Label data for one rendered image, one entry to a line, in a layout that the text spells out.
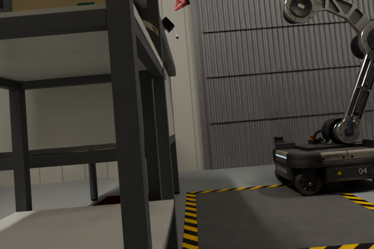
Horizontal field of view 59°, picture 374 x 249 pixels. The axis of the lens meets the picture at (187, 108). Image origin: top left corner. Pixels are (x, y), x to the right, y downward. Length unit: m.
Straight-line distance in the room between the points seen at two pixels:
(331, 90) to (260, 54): 0.79
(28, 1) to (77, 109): 0.42
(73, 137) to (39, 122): 0.12
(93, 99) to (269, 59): 2.48
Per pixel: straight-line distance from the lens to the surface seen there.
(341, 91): 3.61
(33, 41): 0.69
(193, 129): 3.28
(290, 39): 3.51
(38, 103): 1.22
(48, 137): 1.20
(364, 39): 2.33
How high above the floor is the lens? 0.46
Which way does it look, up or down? 3 degrees up
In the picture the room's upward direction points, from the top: 5 degrees counter-clockwise
